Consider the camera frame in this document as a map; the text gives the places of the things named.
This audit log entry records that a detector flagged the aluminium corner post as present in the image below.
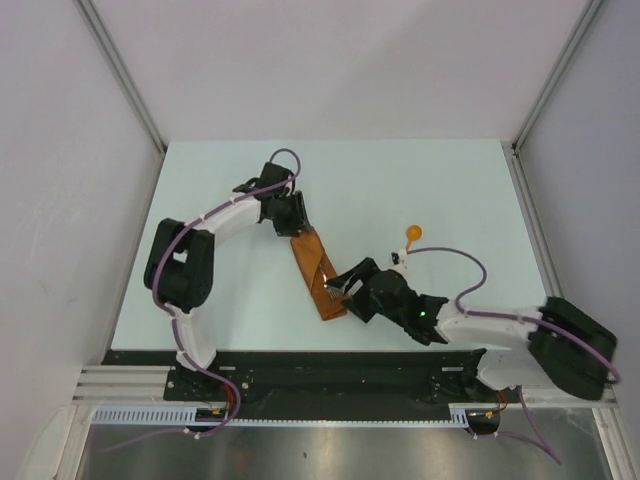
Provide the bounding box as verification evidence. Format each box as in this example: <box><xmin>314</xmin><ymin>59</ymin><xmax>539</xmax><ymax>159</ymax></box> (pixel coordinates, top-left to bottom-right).
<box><xmin>73</xmin><ymin>0</ymin><xmax>168</xmax><ymax>158</ymax></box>
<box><xmin>510</xmin><ymin>0</ymin><xmax>608</xmax><ymax>155</ymax></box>

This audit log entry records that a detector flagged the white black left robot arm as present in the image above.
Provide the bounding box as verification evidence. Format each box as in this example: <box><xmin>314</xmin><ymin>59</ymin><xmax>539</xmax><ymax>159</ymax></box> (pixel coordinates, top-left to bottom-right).
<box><xmin>143</xmin><ymin>160</ymin><xmax>311</xmax><ymax>400</ymax></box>

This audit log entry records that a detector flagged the left aluminium corner post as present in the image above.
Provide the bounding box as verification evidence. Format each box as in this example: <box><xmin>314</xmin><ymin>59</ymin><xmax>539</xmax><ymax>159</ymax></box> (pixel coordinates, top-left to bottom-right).
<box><xmin>73</xmin><ymin>0</ymin><xmax>168</xmax><ymax>158</ymax></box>

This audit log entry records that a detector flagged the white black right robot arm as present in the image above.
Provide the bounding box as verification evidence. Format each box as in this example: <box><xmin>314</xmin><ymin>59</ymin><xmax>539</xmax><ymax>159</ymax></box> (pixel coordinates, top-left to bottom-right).
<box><xmin>323</xmin><ymin>248</ymin><xmax>621</xmax><ymax>401</ymax></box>

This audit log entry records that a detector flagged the right aluminium corner post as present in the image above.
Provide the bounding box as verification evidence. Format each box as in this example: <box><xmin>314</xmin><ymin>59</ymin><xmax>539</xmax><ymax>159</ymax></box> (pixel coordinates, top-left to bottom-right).
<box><xmin>510</xmin><ymin>0</ymin><xmax>608</xmax><ymax>155</ymax></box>

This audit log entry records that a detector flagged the orange-brown cloth napkin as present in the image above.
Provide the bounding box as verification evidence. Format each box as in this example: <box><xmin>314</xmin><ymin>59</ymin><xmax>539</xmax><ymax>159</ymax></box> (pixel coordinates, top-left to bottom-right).
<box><xmin>290</xmin><ymin>229</ymin><xmax>347</xmax><ymax>321</ymax></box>

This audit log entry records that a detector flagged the aluminium front frame rail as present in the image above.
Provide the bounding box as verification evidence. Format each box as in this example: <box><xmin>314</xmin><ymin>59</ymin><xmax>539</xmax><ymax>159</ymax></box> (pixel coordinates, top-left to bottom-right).
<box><xmin>72</xmin><ymin>365</ymin><xmax>618</xmax><ymax>408</ymax></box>

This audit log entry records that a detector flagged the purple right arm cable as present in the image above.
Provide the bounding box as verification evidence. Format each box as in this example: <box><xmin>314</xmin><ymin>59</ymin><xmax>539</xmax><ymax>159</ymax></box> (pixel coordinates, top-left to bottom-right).
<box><xmin>392</xmin><ymin>245</ymin><xmax>621</xmax><ymax>464</ymax></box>

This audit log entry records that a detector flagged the white slotted cable duct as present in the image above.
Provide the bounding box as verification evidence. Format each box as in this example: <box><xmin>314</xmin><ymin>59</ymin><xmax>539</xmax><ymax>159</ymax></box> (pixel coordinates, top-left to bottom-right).
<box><xmin>91</xmin><ymin>405</ymin><xmax>469</xmax><ymax>429</ymax></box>

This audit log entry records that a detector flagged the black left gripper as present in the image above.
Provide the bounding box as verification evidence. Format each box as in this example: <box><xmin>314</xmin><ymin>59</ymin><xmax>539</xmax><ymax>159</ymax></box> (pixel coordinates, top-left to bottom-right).
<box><xmin>269</xmin><ymin>191</ymin><xmax>312</xmax><ymax>238</ymax></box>

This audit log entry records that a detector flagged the right aluminium side rail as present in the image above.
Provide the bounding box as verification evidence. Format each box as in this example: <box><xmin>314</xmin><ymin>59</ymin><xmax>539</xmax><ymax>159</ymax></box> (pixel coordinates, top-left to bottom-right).
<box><xmin>501</xmin><ymin>142</ymin><xmax>564</xmax><ymax>297</ymax></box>

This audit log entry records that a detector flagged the silver metal fork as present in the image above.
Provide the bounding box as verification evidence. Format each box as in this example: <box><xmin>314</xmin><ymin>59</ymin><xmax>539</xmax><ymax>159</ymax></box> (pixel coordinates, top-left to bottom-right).
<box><xmin>319</xmin><ymin>267</ymin><xmax>350</xmax><ymax>300</ymax></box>

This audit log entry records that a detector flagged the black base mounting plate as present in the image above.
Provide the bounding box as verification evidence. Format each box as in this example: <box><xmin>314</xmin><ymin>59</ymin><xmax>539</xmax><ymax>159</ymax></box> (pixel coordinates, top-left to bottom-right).
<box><xmin>102</xmin><ymin>350</ymin><xmax>532</xmax><ymax>438</ymax></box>

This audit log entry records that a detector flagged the orange plastic spoon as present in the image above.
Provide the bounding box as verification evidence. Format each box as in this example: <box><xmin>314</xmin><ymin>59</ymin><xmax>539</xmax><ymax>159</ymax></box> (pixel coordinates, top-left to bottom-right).
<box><xmin>404</xmin><ymin>224</ymin><xmax>423</xmax><ymax>252</ymax></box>

